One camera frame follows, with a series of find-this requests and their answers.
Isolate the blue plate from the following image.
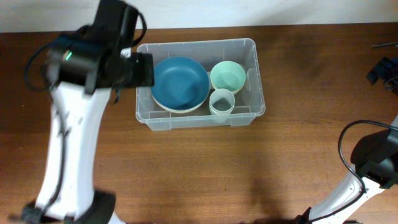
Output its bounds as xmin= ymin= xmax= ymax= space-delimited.
xmin=150 ymin=57 xmax=210 ymax=111

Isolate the cream plate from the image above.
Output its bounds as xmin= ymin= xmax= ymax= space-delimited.
xmin=152 ymin=93 xmax=209 ymax=114

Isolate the grey cup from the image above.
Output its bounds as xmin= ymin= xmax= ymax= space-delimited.
xmin=209 ymin=89 xmax=235 ymax=111

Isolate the green bowl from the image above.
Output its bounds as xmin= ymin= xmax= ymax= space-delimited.
xmin=210 ymin=61 xmax=246 ymax=91

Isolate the yellow bowl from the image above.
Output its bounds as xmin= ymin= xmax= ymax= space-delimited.
xmin=232 ymin=87 xmax=244 ymax=95

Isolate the cream cup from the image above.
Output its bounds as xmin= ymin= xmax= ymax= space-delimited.
xmin=210 ymin=108 xmax=233 ymax=116

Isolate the green cup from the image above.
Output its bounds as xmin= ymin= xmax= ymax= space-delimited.
xmin=214 ymin=114 xmax=229 ymax=123

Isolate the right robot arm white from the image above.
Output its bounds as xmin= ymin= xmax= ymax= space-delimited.
xmin=294 ymin=119 xmax=397 ymax=223

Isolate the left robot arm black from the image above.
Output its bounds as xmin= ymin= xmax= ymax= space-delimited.
xmin=9 ymin=0 xmax=155 ymax=223

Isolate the clear plastic storage container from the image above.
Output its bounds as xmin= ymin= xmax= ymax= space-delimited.
xmin=136 ymin=38 xmax=266 ymax=131

